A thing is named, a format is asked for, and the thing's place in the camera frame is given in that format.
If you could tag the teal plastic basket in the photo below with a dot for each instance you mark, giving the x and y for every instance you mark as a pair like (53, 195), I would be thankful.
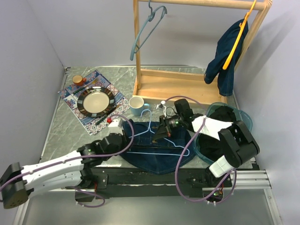
(240, 115)

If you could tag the striped rim dinner plate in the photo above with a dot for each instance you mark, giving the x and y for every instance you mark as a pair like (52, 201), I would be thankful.
(95, 102)

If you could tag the light blue mug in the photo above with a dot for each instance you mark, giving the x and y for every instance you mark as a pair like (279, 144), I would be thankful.
(137, 105)

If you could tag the wooden clothes rack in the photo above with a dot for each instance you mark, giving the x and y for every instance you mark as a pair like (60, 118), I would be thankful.
(157, 85)

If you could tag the orange small cup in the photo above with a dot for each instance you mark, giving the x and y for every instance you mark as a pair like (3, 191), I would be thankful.
(78, 80)

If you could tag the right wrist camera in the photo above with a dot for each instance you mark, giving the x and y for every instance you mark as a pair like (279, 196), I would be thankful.
(162, 106)

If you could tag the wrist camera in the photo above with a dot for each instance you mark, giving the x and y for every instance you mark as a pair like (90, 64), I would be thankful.
(162, 106)
(116, 126)

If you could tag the blue patterned placemat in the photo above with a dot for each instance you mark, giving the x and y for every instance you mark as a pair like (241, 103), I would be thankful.
(88, 122)

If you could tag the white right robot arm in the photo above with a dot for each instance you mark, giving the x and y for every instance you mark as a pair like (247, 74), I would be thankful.
(237, 143)

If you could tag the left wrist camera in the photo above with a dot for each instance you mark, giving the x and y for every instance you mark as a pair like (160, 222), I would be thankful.
(116, 126)

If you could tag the dark denim skirt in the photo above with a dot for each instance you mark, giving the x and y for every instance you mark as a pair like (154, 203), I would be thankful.
(225, 78)

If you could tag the green handled fork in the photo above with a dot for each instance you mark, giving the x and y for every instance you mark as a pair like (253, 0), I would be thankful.
(87, 85)

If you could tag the dark handled knife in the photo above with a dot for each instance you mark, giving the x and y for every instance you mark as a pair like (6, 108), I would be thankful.
(107, 114)

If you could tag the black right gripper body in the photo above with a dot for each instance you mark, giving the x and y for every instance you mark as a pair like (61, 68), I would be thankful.
(175, 122)

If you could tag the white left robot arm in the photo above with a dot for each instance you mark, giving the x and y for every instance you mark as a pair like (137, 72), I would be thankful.
(73, 170)

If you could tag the black garment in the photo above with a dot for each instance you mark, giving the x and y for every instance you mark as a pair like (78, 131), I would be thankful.
(210, 148)

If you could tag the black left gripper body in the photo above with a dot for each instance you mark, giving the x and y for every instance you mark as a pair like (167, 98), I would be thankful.
(123, 145)

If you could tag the yellow plastic hanger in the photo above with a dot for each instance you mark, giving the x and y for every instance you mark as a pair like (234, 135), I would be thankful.
(241, 26)

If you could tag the light blue wire hanger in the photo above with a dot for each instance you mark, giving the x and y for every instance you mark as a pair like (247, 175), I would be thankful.
(148, 130)

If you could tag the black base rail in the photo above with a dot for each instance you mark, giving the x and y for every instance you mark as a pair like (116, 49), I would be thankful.
(133, 182)

